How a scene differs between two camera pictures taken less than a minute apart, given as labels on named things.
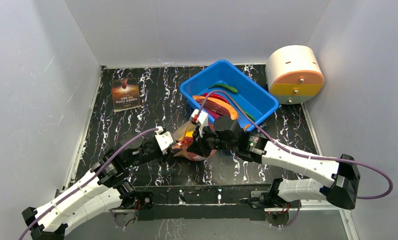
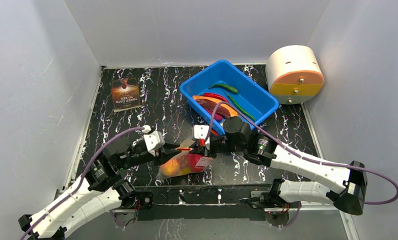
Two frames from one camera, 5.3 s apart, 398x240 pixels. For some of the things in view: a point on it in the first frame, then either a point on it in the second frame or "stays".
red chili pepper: (215, 95) stays
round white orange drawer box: (294, 75) stays
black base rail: (217, 202) stays
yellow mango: (189, 134) -> (183, 167)
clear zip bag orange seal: (182, 138) -> (183, 162)
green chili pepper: (225, 86) stays
